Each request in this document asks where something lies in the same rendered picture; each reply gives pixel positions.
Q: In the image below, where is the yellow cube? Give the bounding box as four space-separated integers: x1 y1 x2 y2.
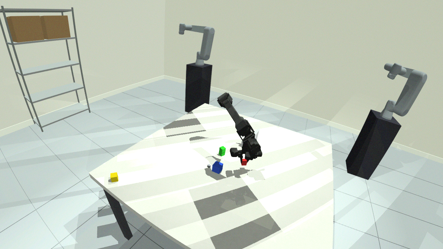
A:
110 172 118 182

